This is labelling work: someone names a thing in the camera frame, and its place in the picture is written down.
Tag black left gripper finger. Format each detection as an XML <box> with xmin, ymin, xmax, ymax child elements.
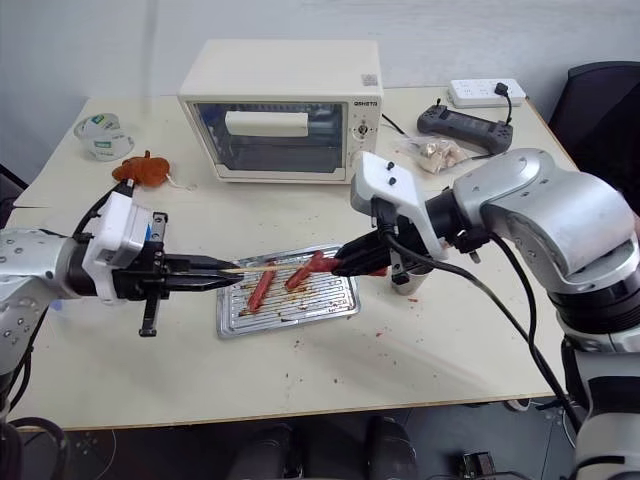
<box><xmin>164</xmin><ymin>274</ymin><xmax>240</xmax><ymax>294</ymax></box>
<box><xmin>164</xmin><ymin>253</ymin><xmax>237</xmax><ymax>275</ymax></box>

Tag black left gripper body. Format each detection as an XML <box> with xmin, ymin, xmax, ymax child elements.
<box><xmin>111</xmin><ymin>212</ymin><xmax>171</xmax><ymax>338</ymax></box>

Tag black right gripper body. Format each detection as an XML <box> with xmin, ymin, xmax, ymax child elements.
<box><xmin>372</xmin><ymin>214</ymin><xmax>434</xmax><ymax>286</ymax></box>

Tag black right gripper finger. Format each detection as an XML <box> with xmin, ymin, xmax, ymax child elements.
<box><xmin>333</xmin><ymin>250</ymin><xmax>397</xmax><ymax>278</ymax></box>
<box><xmin>333</xmin><ymin>231</ymin><xmax>395</xmax><ymax>262</ymax></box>

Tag red sausage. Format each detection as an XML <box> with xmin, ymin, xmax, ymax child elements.
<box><xmin>284</xmin><ymin>266</ymin><xmax>312</xmax><ymax>291</ymax></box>
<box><xmin>303</xmin><ymin>250</ymin><xmax>389</xmax><ymax>278</ymax></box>
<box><xmin>246</xmin><ymin>269</ymin><xmax>278</xmax><ymax>313</ymax></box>

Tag wooden skewer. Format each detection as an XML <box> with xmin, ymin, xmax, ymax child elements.
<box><xmin>222</xmin><ymin>263</ymin><xmax>302</xmax><ymax>276</ymax></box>

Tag white paper cup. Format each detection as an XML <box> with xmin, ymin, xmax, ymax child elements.
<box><xmin>390</xmin><ymin>266</ymin><xmax>432</xmax><ymax>296</ymax></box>

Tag silver ribbed metal tray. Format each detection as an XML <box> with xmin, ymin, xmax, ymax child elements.
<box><xmin>215</xmin><ymin>243</ymin><xmax>362</xmax><ymax>341</ymax></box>

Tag clear bag of beige pieces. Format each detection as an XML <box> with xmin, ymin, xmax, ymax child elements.
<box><xmin>393</xmin><ymin>135</ymin><xmax>472</xmax><ymax>175</ymax></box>

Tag orange plush toy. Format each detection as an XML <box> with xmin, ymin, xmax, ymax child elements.
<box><xmin>110</xmin><ymin>150</ymin><xmax>194</xmax><ymax>192</ymax></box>

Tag black handheld controller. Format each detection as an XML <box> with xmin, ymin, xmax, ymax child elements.
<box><xmin>416</xmin><ymin>101</ymin><xmax>517</xmax><ymax>154</ymax></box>

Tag white power strip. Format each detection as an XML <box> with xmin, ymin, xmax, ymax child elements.
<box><xmin>446</xmin><ymin>78</ymin><xmax>528</xmax><ymax>109</ymax></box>

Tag dark rounded shape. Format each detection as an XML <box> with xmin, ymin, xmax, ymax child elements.
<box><xmin>343</xmin><ymin>414</ymin><xmax>420</xmax><ymax>480</ymax></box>
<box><xmin>232</xmin><ymin>423</ymin><xmax>304</xmax><ymax>480</ymax></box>

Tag cream toaster oven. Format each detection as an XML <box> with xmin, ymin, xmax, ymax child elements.
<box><xmin>177</xmin><ymin>39</ymin><xmax>385</xmax><ymax>186</ymax></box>

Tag small black floor device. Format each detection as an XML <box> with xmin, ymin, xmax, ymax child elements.
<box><xmin>458</xmin><ymin>451</ymin><xmax>497</xmax><ymax>480</ymax></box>

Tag black chair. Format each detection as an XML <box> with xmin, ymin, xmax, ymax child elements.
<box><xmin>546</xmin><ymin>60</ymin><xmax>640</xmax><ymax>197</ymax></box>

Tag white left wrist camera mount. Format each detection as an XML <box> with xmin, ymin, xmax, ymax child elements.
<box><xmin>79</xmin><ymin>192</ymin><xmax>153</xmax><ymax>302</ymax></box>

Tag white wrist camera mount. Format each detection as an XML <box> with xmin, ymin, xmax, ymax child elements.
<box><xmin>349</xmin><ymin>151</ymin><xmax>451</xmax><ymax>261</ymax></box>
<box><xmin>79</xmin><ymin>192</ymin><xmax>153</xmax><ymax>302</ymax></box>

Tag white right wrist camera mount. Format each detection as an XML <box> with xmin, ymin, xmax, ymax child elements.
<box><xmin>349</xmin><ymin>151</ymin><xmax>451</xmax><ymax>261</ymax></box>

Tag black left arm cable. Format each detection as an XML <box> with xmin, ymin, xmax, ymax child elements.
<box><xmin>71</xmin><ymin>178</ymin><xmax>136</xmax><ymax>245</ymax></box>

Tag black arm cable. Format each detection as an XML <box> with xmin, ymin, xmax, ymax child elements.
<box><xmin>369</xmin><ymin>198</ymin><xmax>584</xmax><ymax>444</ymax></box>
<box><xmin>71</xmin><ymin>178</ymin><xmax>136</xmax><ymax>245</ymax></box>

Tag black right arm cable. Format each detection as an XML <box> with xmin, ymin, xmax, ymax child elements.
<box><xmin>369</xmin><ymin>198</ymin><xmax>584</xmax><ymax>444</ymax></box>

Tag black oven power cord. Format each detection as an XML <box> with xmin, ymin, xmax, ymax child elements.
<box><xmin>381</xmin><ymin>113</ymin><xmax>407</xmax><ymax>137</ymax></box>

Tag black plug with cable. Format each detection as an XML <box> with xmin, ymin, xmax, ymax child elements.
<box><xmin>493</xmin><ymin>81</ymin><xmax>515</xmax><ymax>127</ymax></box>

